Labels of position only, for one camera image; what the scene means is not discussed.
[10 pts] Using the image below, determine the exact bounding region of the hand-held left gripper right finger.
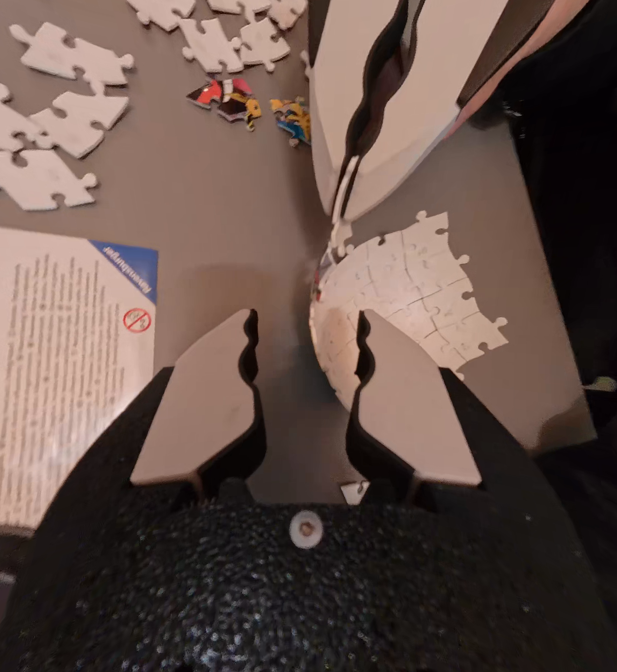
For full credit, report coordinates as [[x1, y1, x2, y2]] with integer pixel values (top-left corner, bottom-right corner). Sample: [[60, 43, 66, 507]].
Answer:
[[345, 309, 483, 506]]

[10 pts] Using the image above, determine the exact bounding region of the colourful puzzle piece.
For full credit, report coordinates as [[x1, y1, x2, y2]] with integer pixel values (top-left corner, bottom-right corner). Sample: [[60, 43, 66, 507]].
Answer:
[[186, 79, 263, 132], [269, 97, 312, 148]]

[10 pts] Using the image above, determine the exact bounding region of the printed puzzle instruction leaflet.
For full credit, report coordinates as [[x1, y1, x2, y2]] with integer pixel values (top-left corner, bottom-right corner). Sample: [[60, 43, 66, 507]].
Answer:
[[0, 223, 159, 531]]

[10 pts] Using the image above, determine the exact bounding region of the pile of white puzzle pieces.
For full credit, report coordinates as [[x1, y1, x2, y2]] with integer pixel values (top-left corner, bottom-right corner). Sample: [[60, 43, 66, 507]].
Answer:
[[0, 0, 309, 212]]

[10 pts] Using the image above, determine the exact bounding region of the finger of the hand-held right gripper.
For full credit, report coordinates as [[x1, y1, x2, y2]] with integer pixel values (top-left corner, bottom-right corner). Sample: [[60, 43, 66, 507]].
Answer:
[[307, 0, 411, 217], [342, 0, 510, 221]]

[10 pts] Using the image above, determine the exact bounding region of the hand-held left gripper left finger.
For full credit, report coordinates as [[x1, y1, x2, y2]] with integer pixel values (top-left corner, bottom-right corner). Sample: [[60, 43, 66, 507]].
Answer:
[[130, 309, 267, 498]]

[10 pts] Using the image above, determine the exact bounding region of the partly built white puzzle ball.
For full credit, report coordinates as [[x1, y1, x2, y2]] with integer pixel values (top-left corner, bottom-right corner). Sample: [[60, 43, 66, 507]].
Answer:
[[308, 210, 510, 415]]

